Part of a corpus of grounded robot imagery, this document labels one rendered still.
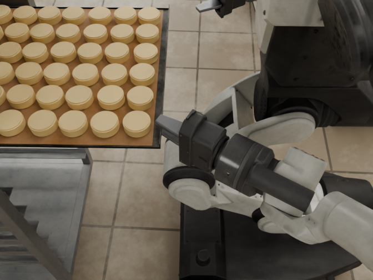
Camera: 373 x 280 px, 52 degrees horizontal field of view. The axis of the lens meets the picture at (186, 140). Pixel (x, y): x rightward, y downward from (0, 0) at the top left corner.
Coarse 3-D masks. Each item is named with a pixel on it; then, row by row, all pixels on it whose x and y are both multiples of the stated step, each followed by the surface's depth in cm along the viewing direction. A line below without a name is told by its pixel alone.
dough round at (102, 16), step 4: (96, 8) 87; (100, 8) 87; (104, 8) 87; (92, 12) 86; (96, 12) 86; (100, 12) 86; (104, 12) 86; (108, 12) 86; (92, 16) 85; (96, 16) 85; (100, 16) 85; (104, 16) 85; (108, 16) 86; (92, 20) 85; (96, 20) 85; (100, 20) 85; (104, 20) 85; (108, 20) 86; (104, 24) 86
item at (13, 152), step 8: (0, 152) 143; (8, 152) 143; (16, 152) 143; (24, 152) 143; (32, 152) 143; (40, 152) 143; (48, 152) 143; (56, 152) 142; (64, 152) 142; (72, 152) 142; (80, 152) 142
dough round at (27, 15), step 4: (20, 8) 87; (24, 8) 87; (28, 8) 87; (32, 8) 87; (16, 12) 86; (20, 12) 86; (24, 12) 86; (28, 12) 86; (32, 12) 86; (16, 16) 85; (20, 16) 85; (24, 16) 85; (28, 16) 85; (32, 16) 86; (36, 16) 87; (16, 20) 86; (20, 20) 85; (24, 20) 85; (28, 20) 86; (32, 20) 86; (28, 24) 86
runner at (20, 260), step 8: (0, 256) 120; (8, 256) 120; (16, 256) 120; (24, 256) 120; (32, 256) 120; (0, 264) 118; (8, 264) 118; (16, 264) 118; (24, 264) 118; (32, 264) 118; (40, 264) 118
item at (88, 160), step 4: (28, 0) 90; (32, 0) 93; (32, 4) 93; (88, 148) 146; (88, 152) 146; (88, 156) 146; (84, 160) 147; (88, 160) 147; (92, 160) 152; (92, 164) 152
